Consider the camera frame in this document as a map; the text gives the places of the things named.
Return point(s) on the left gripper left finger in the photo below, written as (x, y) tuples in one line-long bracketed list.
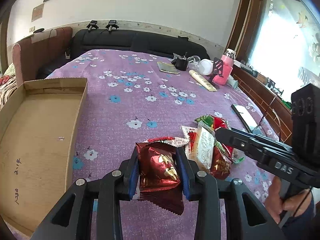
[(71, 216)]

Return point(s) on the olive green notebook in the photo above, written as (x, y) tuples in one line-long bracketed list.
[(167, 68)]

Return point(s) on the black smartphone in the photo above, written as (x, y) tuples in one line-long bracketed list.
[(246, 119)]

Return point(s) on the beige long snack packet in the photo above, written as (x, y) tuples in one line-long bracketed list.
[(203, 148)]

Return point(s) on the red white candy packet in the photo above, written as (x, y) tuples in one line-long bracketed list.
[(186, 142)]

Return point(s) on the black sofa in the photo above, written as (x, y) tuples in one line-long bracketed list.
[(124, 40)]

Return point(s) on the brown cardboard tray box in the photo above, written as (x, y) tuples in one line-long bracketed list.
[(39, 124)]

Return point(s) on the red gold snack packet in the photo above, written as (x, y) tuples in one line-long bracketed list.
[(221, 165)]

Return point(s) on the mint green roll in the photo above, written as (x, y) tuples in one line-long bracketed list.
[(231, 82)]

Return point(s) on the patterned blanket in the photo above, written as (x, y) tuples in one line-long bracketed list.
[(8, 85)]

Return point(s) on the dark red foil snack packet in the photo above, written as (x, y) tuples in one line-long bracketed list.
[(159, 181)]

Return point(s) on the wooden side cabinet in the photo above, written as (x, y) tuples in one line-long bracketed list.
[(273, 109)]

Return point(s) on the person's right hand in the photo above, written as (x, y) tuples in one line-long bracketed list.
[(295, 205)]

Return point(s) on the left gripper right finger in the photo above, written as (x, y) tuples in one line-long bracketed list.
[(246, 217)]

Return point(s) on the cream ruler-like strip box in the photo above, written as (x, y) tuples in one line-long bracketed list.
[(202, 81)]

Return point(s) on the black phone stand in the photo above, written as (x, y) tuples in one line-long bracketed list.
[(217, 71)]

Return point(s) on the purple floral tablecloth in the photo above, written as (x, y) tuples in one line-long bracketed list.
[(130, 100)]

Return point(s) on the pink sleeved water bottle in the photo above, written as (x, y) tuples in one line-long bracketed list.
[(228, 59)]

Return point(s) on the black small container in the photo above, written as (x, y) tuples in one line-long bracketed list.
[(180, 62)]

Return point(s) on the brown red armchair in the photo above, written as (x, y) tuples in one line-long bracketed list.
[(32, 54)]

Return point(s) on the green triangular snack packet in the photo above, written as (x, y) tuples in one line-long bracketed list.
[(213, 121)]

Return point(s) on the black clamp on ledge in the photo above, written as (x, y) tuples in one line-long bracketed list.
[(112, 24), (92, 25)]

